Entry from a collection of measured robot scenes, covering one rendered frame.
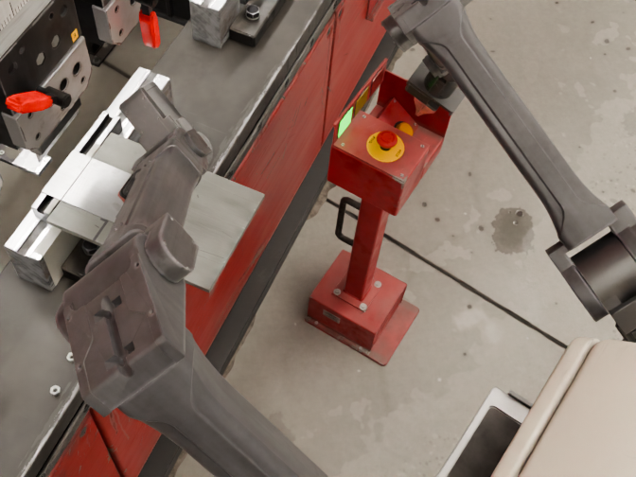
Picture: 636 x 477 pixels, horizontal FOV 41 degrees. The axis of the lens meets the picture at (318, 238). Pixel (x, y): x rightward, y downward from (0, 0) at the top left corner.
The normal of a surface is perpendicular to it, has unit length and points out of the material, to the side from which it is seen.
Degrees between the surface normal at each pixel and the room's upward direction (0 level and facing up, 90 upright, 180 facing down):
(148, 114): 41
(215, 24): 90
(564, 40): 0
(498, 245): 0
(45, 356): 0
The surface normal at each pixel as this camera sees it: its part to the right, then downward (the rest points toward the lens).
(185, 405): 0.14, 0.44
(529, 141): -0.22, 0.11
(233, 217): 0.07, -0.52
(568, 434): -0.50, -0.73
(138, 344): -0.51, -0.47
